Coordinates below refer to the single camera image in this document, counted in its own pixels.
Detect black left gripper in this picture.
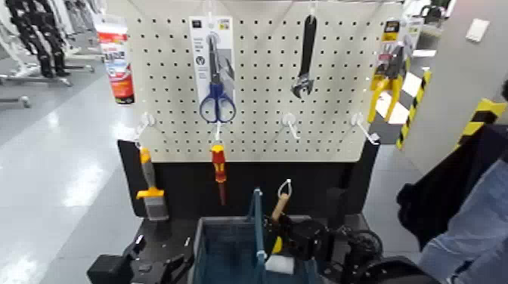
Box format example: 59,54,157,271
131,253,197,284

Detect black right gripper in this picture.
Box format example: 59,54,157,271
262,215,335,264

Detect wooden-handled green trowel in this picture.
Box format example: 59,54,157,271
271,179,293,224

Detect blue-grey plastic crate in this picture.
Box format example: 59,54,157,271
189,187,330,284

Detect black back panel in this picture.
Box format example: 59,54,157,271
117,139,380,223

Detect red-yellow screwdriver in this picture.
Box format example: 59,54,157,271
210,144,228,206

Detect cream perforated pegboard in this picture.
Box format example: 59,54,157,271
125,0,404,163

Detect person in dark jacket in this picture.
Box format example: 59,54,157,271
395,79,508,284

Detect black adjustable wrench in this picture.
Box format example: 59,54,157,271
290,14,318,100

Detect red white tube package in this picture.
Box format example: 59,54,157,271
93,14,136,105

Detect yellow-black hazard tape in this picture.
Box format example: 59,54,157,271
456,98,508,150

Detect grey rolling stand base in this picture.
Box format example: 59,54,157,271
0,63,96,110

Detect black background robot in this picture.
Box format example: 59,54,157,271
5,0,73,79

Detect yellow-handled white paint roller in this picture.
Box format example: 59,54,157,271
265,236,296,276

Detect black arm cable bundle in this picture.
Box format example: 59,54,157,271
341,227,385,264

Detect yellow-grey handled scraper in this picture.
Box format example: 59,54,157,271
135,147,169,221

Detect blue-handled scissors on card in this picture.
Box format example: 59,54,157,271
189,15,237,124

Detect yellow-handled pliers in package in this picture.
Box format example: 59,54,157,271
367,20,414,124

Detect white wall plate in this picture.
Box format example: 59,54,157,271
465,18,491,43

